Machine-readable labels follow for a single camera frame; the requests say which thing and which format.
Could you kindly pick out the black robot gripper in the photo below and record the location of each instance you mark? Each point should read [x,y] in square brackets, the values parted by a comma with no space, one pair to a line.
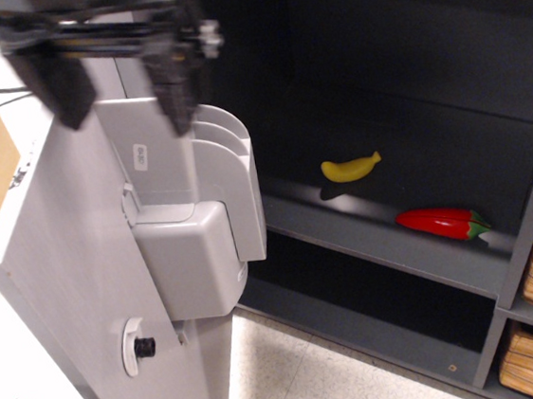
[34,35]

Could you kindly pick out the grey toy fridge door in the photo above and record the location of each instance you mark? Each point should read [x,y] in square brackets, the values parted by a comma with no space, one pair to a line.
[124,247]

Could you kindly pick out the yellow toy banana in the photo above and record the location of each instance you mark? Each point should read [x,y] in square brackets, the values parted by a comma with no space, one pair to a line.
[350,171]

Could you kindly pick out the red toy chili pepper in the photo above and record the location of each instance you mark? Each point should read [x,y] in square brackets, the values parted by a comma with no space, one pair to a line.
[458,224]

